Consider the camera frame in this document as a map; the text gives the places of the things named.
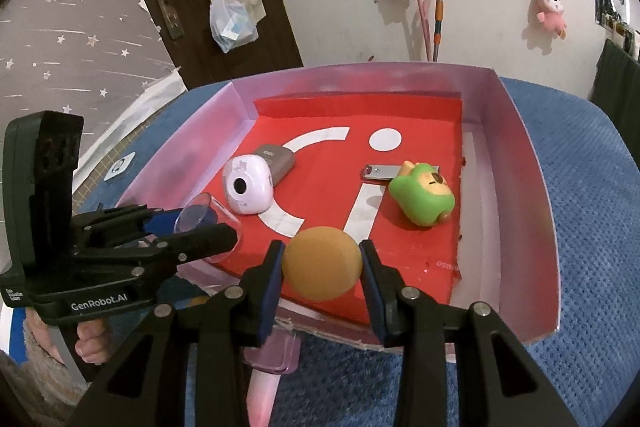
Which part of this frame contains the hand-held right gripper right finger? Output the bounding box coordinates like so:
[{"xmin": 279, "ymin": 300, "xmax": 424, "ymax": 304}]
[{"xmin": 359, "ymin": 239, "xmax": 566, "ymax": 427}]

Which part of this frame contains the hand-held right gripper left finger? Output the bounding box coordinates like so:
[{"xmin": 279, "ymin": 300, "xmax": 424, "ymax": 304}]
[{"xmin": 85, "ymin": 239, "xmax": 287, "ymax": 427}]

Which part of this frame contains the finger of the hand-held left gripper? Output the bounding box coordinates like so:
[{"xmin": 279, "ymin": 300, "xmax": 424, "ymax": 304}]
[
  {"xmin": 72, "ymin": 204, "xmax": 184, "ymax": 249},
  {"xmin": 75, "ymin": 223, "xmax": 238, "ymax": 279}
]

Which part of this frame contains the clear plastic cup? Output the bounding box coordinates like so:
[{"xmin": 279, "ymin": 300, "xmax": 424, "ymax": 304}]
[{"xmin": 175, "ymin": 193, "xmax": 244, "ymax": 264}]

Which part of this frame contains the amber round disc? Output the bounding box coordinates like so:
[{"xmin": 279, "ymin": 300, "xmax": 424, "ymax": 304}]
[{"xmin": 282, "ymin": 227, "xmax": 363, "ymax": 302}]

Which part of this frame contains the purple nail polish bottle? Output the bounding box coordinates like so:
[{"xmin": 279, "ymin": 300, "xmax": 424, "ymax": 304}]
[{"xmin": 243, "ymin": 332, "xmax": 302, "ymax": 427}]

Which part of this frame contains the lilac round device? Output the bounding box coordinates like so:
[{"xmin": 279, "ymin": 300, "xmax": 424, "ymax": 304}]
[{"xmin": 221, "ymin": 153, "xmax": 276, "ymax": 216}]

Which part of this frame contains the green bear toy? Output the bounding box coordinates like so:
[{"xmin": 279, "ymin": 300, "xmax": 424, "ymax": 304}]
[{"xmin": 388, "ymin": 160, "xmax": 457, "ymax": 228}]

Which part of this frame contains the grey rounded case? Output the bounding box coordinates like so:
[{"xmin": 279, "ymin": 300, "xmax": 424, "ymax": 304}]
[{"xmin": 252, "ymin": 144, "xmax": 297, "ymax": 185}]

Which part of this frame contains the purple cardboard box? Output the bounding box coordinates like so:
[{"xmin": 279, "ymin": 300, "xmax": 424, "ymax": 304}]
[{"xmin": 112, "ymin": 62, "xmax": 560, "ymax": 365}]

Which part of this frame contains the person's left hand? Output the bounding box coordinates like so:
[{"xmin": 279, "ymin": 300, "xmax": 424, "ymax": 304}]
[{"xmin": 74, "ymin": 322, "xmax": 113, "ymax": 365}]

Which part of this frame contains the white rounded square device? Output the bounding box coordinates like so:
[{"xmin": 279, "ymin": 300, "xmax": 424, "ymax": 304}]
[{"xmin": 104, "ymin": 152, "xmax": 138, "ymax": 182}]

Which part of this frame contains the red paper sheet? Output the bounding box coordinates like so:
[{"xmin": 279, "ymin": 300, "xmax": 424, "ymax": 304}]
[{"xmin": 200, "ymin": 89, "xmax": 466, "ymax": 328}]

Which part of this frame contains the clear plastic bag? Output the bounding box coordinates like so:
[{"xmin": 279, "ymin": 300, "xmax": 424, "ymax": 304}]
[{"xmin": 209, "ymin": 0, "xmax": 260, "ymax": 54}]

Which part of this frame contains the pink stick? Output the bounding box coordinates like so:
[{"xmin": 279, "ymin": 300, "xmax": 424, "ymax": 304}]
[{"xmin": 410, "ymin": 0, "xmax": 433, "ymax": 62}]

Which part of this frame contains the dark cloth covered table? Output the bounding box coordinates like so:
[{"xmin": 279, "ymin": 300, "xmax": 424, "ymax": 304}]
[{"xmin": 590, "ymin": 38, "xmax": 640, "ymax": 142}]

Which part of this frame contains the pink plush white face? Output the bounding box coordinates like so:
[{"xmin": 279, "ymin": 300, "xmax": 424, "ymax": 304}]
[{"xmin": 532, "ymin": 0, "xmax": 569, "ymax": 40}]

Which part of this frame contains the brass door handle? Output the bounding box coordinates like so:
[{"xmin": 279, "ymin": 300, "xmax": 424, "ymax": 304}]
[{"xmin": 152, "ymin": 0, "xmax": 191, "ymax": 40}]

